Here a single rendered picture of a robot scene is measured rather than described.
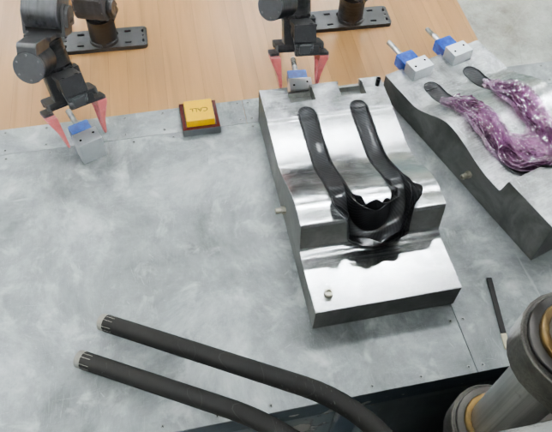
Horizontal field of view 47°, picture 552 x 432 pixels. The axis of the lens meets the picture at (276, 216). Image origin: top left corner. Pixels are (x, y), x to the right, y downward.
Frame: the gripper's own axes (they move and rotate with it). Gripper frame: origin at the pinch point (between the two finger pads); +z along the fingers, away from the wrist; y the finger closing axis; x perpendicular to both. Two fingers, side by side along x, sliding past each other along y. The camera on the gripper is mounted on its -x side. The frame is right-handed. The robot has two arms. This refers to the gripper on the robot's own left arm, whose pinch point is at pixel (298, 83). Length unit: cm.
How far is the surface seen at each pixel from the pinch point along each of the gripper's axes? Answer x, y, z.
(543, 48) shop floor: 130, 127, 25
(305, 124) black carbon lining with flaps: -15.0, -1.0, 4.5
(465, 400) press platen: -77, 9, 22
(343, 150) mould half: -21.5, 5.2, 8.1
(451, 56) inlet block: 1.3, 34.6, -3.6
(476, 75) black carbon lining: -1.0, 39.8, 0.4
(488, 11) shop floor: 153, 111, 11
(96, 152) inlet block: -10.0, -43.3, 8.7
